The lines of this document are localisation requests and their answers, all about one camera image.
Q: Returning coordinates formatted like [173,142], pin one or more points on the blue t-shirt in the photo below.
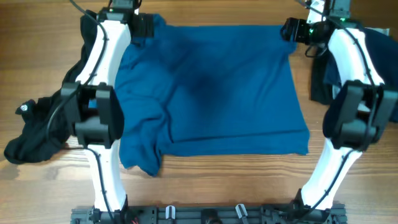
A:
[208,90]

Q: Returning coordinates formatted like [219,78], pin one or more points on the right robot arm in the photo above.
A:
[356,118]

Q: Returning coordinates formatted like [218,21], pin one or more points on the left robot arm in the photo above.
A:
[94,115]

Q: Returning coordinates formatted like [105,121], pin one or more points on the folded navy blue garment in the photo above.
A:
[383,52]

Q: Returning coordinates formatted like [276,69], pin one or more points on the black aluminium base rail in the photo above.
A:
[208,214]

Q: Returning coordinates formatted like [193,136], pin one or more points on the folded black garment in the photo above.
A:
[320,91]

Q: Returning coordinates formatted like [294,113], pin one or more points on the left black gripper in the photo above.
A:
[145,26]

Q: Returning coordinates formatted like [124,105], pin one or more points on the black t-shirt with logo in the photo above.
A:
[32,146]

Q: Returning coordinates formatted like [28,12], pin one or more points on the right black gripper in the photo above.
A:
[300,24]

